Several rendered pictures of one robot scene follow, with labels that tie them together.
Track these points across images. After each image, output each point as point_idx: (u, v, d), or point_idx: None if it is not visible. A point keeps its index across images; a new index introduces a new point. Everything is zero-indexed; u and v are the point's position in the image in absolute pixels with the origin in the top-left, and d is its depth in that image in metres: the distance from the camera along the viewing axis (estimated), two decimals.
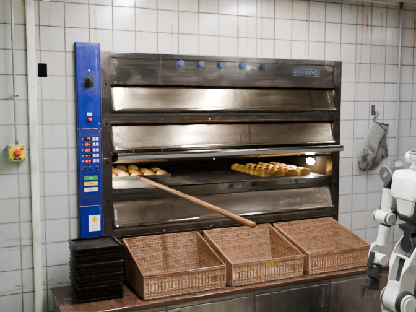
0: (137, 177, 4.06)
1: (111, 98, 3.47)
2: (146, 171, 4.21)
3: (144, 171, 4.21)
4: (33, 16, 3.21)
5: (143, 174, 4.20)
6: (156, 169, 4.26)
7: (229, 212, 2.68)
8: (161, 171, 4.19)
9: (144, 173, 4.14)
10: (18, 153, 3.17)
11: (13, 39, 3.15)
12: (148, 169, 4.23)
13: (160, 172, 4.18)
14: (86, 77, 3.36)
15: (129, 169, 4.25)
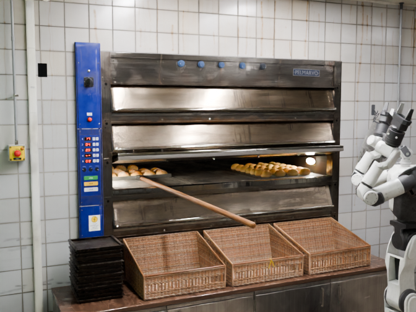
0: (137, 177, 4.06)
1: (111, 98, 3.47)
2: (146, 171, 4.21)
3: (144, 171, 4.21)
4: (33, 16, 3.21)
5: (143, 174, 4.20)
6: (156, 169, 4.26)
7: (229, 212, 2.68)
8: (161, 171, 4.19)
9: (144, 173, 4.14)
10: (18, 153, 3.17)
11: (13, 39, 3.15)
12: (148, 169, 4.23)
13: (160, 172, 4.18)
14: (86, 77, 3.36)
15: (129, 169, 4.25)
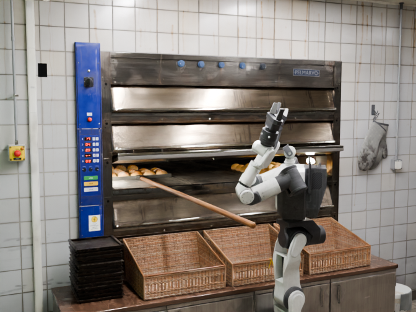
0: (137, 177, 4.06)
1: (111, 98, 3.47)
2: (146, 171, 4.21)
3: (144, 171, 4.21)
4: (33, 16, 3.21)
5: (143, 174, 4.20)
6: (156, 169, 4.26)
7: (229, 212, 2.68)
8: (161, 171, 4.19)
9: (144, 173, 4.14)
10: (18, 153, 3.17)
11: (13, 39, 3.15)
12: (148, 169, 4.23)
13: (160, 172, 4.18)
14: (86, 77, 3.36)
15: (129, 169, 4.25)
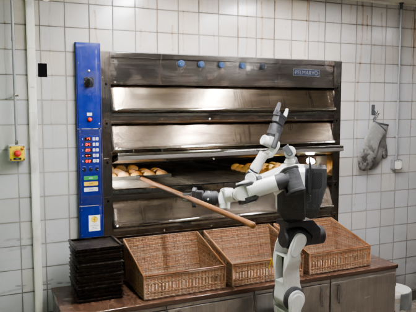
0: (137, 177, 4.06)
1: (111, 98, 3.47)
2: (146, 171, 4.21)
3: (144, 171, 4.21)
4: (33, 16, 3.21)
5: (143, 174, 4.20)
6: (156, 169, 4.26)
7: (229, 212, 2.68)
8: (161, 171, 4.19)
9: (144, 173, 4.14)
10: (18, 153, 3.17)
11: (13, 39, 3.15)
12: (148, 169, 4.23)
13: (160, 172, 4.18)
14: (86, 77, 3.36)
15: (129, 169, 4.25)
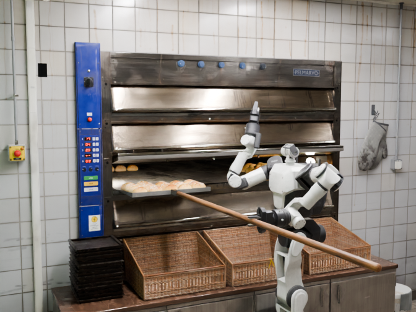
0: (171, 192, 3.37)
1: (111, 98, 3.47)
2: (181, 184, 3.52)
3: (178, 184, 3.51)
4: (33, 16, 3.21)
5: (177, 187, 3.51)
6: (192, 182, 3.57)
7: (331, 247, 2.01)
8: (199, 184, 3.50)
9: (179, 186, 3.45)
10: (18, 153, 3.17)
11: (13, 39, 3.15)
12: (183, 182, 3.54)
13: (198, 185, 3.49)
14: (86, 77, 3.36)
15: (160, 182, 3.55)
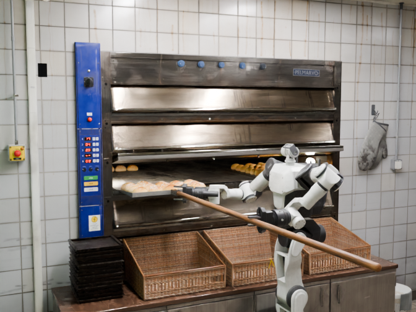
0: (171, 192, 3.37)
1: (111, 98, 3.47)
2: (181, 184, 3.52)
3: (178, 184, 3.51)
4: (33, 16, 3.21)
5: (177, 187, 3.51)
6: (192, 182, 3.57)
7: (331, 247, 2.01)
8: (199, 184, 3.50)
9: None
10: (18, 153, 3.17)
11: (13, 39, 3.15)
12: (183, 182, 3.54)
13: (198, 185, 3.49)
14: (86, 77, 3.36)
15: (160, 182, 3.55)
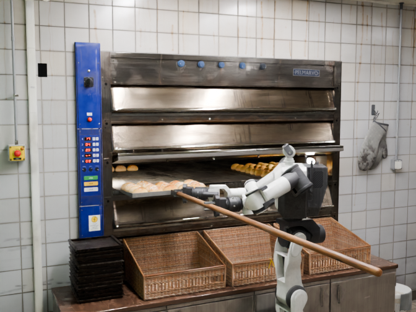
0: (171, 193, 3.37)
1: (111, 98, 3.47)
2: (181, 184, 3.52)
3: (178, 184, 3.52)
4: (33, 16, 3.21)
5: (177, 187, 3.51)
6: (192, 182, 3.57)
7: (332, 251, 2.02)
8: (199, 185, 3.50)
9: (179, 186, 3.45)
10: (18, 153, 3.17)
11: (13, 39, 3.15)
12: (183, 182, 3.54)
13: (198, 186, 3.50)
14: (86, 77, 3.36)
15: (160, 182, 3.55)
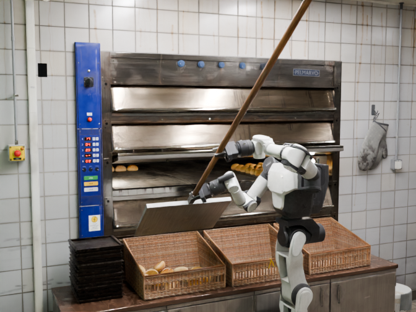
0: (189, 200, 3.13)
1: (111, 98, 3.47)
2: None
3: None
4: (33, 16, 3.21)
5: None
6: None
7: None
8: (203, 279, 3.38)
9: (182, 277, 3.45)
10: (18, 153, 3.17)
11: (13, 39, 3.15)
12: None
13: (205, 278, 3.39)
14: (86, 77, 3.36)
15: (166, 270, 3.56)
